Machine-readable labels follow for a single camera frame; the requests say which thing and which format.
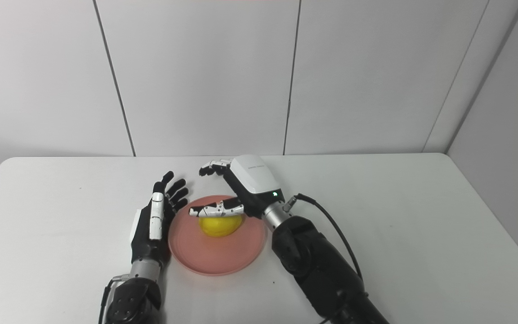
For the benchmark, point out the pink round plate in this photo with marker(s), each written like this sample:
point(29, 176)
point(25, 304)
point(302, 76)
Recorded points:
point(223, 254)

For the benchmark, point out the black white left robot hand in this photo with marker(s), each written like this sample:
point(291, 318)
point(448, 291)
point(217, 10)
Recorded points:
point(142, 243)

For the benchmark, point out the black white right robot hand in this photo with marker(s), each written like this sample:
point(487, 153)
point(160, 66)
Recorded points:
point(254, 177)

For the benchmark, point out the yellow lemon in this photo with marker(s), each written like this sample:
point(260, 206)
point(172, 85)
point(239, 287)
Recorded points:
point(218, 226)

